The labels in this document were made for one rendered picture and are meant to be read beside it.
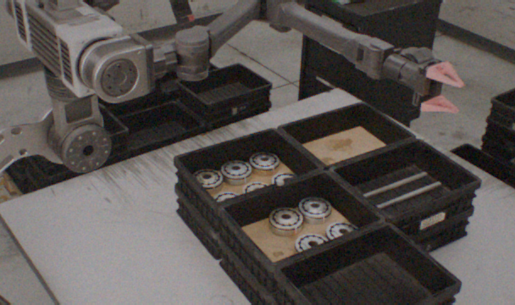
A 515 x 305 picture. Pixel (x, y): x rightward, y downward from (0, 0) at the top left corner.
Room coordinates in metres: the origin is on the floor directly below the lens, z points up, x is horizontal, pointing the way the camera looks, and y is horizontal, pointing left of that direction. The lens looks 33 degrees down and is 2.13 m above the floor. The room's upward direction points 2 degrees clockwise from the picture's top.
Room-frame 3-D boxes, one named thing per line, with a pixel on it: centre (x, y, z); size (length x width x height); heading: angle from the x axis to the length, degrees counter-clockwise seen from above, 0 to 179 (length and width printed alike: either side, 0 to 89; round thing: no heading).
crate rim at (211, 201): (1.80, 0.02, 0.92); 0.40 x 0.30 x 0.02; 123
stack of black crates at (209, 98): (3.01, 0.17, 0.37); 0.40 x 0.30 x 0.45; 128
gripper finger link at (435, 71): (1.34, -0.41, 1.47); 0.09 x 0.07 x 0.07; 39
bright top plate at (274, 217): (1.61, -0.10, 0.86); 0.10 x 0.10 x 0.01
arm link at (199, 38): (1.64, 0.07, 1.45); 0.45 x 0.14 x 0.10; 158
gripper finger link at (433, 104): (1.34, -0.41, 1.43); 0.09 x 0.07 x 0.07; 39
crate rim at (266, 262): (1.55, -0.14, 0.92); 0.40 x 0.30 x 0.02; 123
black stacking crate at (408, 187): (1.76, -0.47, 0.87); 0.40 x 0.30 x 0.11; 123
